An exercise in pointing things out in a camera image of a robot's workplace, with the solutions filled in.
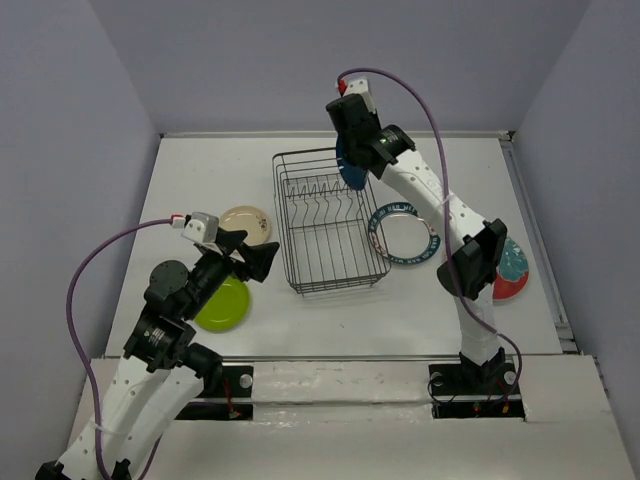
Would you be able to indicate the cream plate with flower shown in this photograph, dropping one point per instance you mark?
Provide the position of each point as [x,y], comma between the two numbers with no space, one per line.
[250,219]

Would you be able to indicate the dark blue plate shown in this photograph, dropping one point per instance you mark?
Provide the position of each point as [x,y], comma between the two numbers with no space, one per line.
[350,172]

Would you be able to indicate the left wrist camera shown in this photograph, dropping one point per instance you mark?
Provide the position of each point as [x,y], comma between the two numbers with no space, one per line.
[201,228]

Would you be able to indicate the white plate teal lettered rim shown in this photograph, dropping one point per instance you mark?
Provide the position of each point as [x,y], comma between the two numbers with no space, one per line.
[400,235]

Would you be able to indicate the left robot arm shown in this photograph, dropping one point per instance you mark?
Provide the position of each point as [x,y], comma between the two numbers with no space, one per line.
[161,369]

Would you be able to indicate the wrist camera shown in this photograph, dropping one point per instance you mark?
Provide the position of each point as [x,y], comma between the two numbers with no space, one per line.
[359,86]
[201,228]

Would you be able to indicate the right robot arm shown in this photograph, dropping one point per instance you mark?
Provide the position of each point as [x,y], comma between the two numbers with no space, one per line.
[473,245]

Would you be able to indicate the wire dish rack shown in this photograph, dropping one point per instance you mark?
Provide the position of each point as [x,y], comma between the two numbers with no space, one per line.
[323,225]

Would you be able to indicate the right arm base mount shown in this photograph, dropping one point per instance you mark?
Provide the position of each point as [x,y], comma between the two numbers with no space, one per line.
[464,390]

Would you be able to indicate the lime green plate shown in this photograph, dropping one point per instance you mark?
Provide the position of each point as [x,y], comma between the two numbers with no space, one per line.
[227,308]

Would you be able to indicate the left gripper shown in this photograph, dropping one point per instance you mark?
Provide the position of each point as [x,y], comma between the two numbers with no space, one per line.
[259,257]

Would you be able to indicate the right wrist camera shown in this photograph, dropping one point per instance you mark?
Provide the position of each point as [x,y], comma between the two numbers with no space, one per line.
[359,86]

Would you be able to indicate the red and teal plate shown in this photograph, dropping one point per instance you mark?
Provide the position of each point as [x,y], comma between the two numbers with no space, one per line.
[512,272]

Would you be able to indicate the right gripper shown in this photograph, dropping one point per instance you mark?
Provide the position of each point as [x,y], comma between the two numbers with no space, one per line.
[376,114]

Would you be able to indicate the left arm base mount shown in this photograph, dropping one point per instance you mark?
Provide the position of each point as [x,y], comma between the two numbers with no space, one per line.
[228,399]

